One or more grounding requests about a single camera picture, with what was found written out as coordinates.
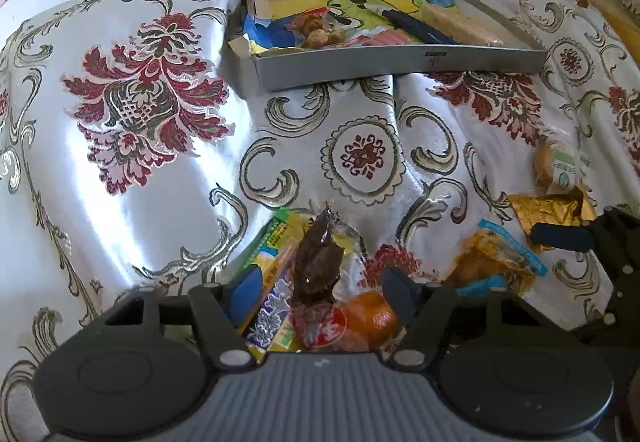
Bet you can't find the light blue snack packet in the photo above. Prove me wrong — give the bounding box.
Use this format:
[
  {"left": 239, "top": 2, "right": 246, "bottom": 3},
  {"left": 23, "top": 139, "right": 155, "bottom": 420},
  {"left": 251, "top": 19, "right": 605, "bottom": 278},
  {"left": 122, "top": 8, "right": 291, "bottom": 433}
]
[{"left": 342, "top": 29, "right": 421, "bottom": 47}]

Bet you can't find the gold foil wrapper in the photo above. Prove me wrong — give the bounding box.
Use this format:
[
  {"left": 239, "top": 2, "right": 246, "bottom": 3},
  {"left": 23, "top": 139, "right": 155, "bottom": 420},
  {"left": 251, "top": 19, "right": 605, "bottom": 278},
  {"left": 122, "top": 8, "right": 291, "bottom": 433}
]
[{"left": 509, "top": 187, "right": 597, "bottom": 253}]

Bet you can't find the meatball snack packet red top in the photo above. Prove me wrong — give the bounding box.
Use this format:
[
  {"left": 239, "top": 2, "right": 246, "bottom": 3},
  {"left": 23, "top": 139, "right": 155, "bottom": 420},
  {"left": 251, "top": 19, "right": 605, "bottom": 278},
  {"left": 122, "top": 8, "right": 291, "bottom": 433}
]
[{"left": 285, "top": 12, "right": 361, "bottom": 50}]

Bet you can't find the dark brown meat snack packet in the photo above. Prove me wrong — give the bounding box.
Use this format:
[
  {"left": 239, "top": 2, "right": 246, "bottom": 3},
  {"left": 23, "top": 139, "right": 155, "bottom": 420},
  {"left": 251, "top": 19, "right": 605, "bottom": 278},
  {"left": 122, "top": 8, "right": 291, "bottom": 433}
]
[{"left": 292, "top": 208, "right": 344, "bottom": 306}]

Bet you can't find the floral silver bed cover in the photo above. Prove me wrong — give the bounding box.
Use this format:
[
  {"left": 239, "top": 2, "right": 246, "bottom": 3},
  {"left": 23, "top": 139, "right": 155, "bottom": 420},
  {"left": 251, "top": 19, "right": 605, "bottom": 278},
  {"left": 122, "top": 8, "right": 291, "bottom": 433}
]
[{"left": 1, "top": 0, "right": 639, "bottom": 441}]

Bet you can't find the green yellow snack packet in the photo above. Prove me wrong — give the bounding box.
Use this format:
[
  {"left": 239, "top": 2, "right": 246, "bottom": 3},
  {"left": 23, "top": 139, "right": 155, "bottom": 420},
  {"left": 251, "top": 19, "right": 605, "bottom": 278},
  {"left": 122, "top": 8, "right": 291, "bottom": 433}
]
[{"left": 236, "top": 208, "right": 308, "bottom": 362}]

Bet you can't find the orange tangerine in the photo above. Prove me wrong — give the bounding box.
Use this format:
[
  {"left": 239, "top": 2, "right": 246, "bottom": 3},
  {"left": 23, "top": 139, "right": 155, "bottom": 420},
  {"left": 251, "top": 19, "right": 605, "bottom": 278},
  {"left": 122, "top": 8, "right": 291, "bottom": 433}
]
[{"left": 338, "top": 291, "right": 398, "bottom": 352}]

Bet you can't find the navy blue white snack packet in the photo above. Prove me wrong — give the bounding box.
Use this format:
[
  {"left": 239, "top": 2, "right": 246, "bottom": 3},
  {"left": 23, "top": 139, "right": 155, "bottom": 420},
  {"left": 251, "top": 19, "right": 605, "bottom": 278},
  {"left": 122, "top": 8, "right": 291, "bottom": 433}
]
[{"left": 381, "top": 9, "right": 454, "bottom": 45}]

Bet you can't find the grey tray with cartoon drawing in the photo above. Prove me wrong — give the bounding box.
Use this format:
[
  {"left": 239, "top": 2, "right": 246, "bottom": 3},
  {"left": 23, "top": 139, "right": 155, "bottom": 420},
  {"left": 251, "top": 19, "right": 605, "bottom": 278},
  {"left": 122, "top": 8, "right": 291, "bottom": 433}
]
[{"left": 229, "top": 0, "right": 548, "bottom": 90}]

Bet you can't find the blue edged brown snack packet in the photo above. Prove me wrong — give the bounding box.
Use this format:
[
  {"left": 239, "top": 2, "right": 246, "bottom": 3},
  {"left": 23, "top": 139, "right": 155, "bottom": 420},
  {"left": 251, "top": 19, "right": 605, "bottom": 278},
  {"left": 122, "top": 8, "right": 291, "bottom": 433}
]
[{"left": 442, "top": 219, "right": 548, "bottom": 297}]

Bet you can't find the round pastry green label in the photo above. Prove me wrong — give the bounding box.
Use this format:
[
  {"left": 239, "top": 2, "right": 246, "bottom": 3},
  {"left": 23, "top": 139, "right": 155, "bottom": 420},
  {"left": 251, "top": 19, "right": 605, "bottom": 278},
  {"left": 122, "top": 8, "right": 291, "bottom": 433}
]
[{"left": 533, "top": 136, "right": 582, "bottom": 195}]

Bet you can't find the beige rice cracker bar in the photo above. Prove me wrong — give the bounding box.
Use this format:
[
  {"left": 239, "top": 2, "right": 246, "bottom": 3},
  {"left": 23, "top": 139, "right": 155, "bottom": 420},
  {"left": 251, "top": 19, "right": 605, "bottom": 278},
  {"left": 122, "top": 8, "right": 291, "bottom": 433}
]
[{"left": 418, "top": 2, "right": 523, "bottom": 46}]

